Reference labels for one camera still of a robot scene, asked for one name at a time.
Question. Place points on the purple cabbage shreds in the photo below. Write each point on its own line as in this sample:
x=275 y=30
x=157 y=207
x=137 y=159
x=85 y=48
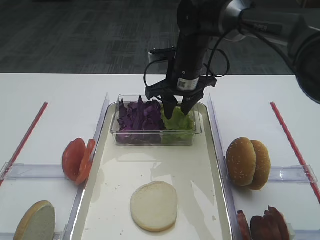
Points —
x=140 y=116

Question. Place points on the clear plastic salad container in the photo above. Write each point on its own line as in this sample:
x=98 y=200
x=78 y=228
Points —
x=127 y=98

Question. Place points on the sesame bun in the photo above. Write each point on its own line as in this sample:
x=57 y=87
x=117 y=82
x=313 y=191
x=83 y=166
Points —
x=241 y=161
x=263 y=166

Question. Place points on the left upper clear pusher track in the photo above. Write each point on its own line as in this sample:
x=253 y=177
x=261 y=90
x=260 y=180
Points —
x=20 y=171

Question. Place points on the right upper clear pusher track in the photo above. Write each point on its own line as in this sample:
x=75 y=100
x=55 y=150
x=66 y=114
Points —
x=299 y=174

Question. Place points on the cream metal tray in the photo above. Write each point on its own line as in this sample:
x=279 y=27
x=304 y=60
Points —
x=117 y=171

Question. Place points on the green lettuce in container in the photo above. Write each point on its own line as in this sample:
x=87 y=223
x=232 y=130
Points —
x=182 y=125

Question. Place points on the standing bun half left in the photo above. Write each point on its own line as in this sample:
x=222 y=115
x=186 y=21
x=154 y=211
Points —
x=38 y=223

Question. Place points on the rear meat slices stack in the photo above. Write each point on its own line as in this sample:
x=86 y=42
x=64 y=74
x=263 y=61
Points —
x=271 y=226

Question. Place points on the sesame bun top inner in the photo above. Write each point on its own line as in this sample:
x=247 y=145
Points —
x=241 y=161

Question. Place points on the tomato slice outer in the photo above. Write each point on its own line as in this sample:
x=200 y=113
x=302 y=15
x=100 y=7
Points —
x=72 y=158

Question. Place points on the tomato slice inner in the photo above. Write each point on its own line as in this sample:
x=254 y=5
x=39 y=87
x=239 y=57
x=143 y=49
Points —
x=86 y=164

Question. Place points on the front meat slice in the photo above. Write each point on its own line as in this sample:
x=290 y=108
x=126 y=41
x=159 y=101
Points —
x=243 y=225

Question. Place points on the tomato slice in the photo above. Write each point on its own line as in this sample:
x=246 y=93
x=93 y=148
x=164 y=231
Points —
x=86 y=164
x=72 y=158

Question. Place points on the right red strip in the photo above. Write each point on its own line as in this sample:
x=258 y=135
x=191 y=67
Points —
x=295 y=147

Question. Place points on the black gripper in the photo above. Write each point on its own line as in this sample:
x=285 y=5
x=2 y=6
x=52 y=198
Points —
x=183 y=77

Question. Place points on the bun bottom on tray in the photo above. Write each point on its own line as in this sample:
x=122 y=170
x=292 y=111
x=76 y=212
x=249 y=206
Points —
x=154 y=206

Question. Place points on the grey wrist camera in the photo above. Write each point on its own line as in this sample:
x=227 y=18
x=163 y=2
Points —
x=162 y=55

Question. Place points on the left clear divider rail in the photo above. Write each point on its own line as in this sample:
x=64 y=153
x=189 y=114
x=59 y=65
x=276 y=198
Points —
x=70 y=226

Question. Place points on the sesame bun top outer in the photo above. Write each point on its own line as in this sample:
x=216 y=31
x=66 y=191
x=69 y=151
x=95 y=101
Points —
x=263 y=166

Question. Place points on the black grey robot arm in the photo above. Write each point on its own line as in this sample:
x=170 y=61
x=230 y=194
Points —
x=200 y=21

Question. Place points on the clear pusher track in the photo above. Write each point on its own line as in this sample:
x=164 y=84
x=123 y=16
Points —
x=20 y=171
x=299 y=174

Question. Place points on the left red strip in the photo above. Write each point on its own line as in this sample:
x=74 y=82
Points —
x=23 y=142

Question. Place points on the red strip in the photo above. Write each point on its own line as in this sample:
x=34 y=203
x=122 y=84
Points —
x=295 y=147
x=23 y=142

